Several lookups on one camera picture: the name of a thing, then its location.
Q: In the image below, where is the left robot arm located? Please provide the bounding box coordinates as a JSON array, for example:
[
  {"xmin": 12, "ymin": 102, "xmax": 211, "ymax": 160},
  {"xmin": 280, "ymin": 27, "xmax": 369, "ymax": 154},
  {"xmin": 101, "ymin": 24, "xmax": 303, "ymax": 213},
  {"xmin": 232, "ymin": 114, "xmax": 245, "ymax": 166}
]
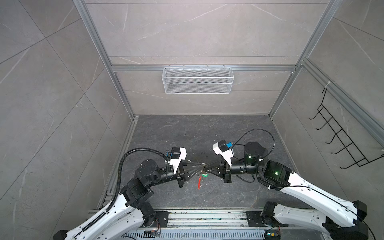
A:
[{"xmin": 53, "ymin": 160, "xmax": 205, "ymax": 240}]

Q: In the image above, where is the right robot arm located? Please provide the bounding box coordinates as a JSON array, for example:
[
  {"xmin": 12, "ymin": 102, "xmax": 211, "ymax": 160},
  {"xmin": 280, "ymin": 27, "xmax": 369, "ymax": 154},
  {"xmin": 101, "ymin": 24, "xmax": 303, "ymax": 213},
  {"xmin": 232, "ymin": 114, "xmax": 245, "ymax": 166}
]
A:
[{"xmin": 203, "ymin": 141, "xmax": 370, "ymax": 240}]

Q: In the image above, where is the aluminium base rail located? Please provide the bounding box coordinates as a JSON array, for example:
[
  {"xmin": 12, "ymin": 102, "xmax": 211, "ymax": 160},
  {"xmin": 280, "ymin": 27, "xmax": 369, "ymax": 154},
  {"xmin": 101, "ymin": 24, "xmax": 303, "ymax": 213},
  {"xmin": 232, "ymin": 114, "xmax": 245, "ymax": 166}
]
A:
[{"xmin": 119, "ymin": 209, "xmax": 334, "ymax": 240}]

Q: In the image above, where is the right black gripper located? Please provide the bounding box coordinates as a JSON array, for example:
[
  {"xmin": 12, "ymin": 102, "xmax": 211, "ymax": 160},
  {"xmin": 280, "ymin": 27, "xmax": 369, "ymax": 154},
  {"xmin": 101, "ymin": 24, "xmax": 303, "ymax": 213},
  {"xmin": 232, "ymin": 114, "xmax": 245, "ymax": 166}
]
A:
[{"xmin": 203, "ymin": 156, "xmax": 263, "ymax": 184}]

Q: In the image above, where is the white wire mesh basket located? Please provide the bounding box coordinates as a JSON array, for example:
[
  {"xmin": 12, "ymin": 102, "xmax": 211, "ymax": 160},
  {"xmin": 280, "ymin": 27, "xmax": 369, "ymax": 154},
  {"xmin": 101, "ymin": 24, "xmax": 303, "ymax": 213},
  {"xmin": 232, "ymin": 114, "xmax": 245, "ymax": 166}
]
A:
[{"xmin": 162, "ymin": 67, "xmax": 235, "ymax": 95}]

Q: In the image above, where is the black wire hook rack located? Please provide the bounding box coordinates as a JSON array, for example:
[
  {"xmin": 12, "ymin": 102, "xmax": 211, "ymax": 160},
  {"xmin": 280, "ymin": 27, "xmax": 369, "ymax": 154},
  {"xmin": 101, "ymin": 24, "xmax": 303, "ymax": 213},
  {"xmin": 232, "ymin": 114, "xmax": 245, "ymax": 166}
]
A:
[{"xmin": 308, "ymin": 88, "xmax": 384, "ymax": 170}]

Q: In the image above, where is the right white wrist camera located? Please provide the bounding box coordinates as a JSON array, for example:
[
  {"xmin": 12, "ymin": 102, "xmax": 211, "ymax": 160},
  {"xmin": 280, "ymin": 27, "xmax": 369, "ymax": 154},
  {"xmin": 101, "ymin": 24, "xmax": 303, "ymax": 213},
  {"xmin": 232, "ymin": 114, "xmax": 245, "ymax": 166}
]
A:
[{"xmin": 213, "ymin": 140, "xmax": 234, "ymax": 167}]

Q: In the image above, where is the right black camera cable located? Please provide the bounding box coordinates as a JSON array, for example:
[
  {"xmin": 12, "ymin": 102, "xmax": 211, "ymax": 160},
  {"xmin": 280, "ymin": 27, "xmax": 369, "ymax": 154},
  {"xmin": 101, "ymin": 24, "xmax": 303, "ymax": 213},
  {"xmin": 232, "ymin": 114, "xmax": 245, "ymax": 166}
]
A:
[{"xmin": 233, "ymin": 128, "xmax": 276, "ymax": 158}]

